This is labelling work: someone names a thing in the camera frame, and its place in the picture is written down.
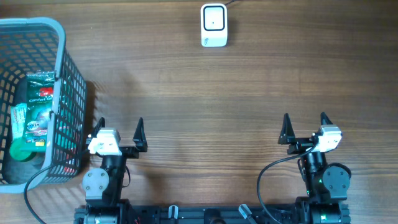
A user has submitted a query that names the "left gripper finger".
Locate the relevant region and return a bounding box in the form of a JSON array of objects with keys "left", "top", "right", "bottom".
[
  {"left": 90, "top": 117, "right": 105, "bottom": 138},
  {"left": 132, "top": 117, "right": 147, "bottom": 152}
]

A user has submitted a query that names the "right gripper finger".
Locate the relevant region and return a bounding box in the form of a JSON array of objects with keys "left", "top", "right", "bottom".
[
  {"left": 278, "top": 113, "right": 295, "bottom": 145},
  {"left": 320, "top": 112, "right": 333, "bottom": 125}
]

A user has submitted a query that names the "green 3M gloves package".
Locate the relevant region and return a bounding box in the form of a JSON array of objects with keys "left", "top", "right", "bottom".
[{"left": 22, "top": 72, "right": 55, "bottom": 152}]

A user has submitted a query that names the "light green wipes packet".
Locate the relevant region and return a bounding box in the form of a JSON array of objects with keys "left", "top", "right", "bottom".
[{"left": 11, "top": 103, "right": 27, "bottom": 139}]

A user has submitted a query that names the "green lid jar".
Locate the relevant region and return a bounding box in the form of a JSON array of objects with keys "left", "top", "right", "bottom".
[{"left": 9, "top": 138, "right": 36, "bottom": 162}]

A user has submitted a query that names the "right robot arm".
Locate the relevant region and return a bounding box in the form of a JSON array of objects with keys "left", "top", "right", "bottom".
[{"left": 278, "top": 112, "right": 351, "bottom": 224}]

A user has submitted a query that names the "white barcode scanner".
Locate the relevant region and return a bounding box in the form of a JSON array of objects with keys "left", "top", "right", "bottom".
[{"left": 200, "top": 3, "right": 228, "bottom": 47}]

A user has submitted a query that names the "red white flat package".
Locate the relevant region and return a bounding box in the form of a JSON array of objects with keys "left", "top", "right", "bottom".
[{"left": 58, "top": 124, "right": 78, "bottom": 175}]

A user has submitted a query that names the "grey plastic mesh basket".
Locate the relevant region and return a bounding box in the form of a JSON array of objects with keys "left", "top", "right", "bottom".
[{"left": 1, "top": 17, "right": 87, "bottom": 194}]

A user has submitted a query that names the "black right camera cable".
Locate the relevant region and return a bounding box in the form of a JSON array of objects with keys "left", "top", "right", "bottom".
[{"left": 256, "top": 141, "right": 320, "bottom": 224}]

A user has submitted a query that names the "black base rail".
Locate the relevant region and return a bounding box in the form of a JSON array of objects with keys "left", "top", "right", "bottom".
[{"left": 73, "top": 203, "right": 351, "bottom": 224}]

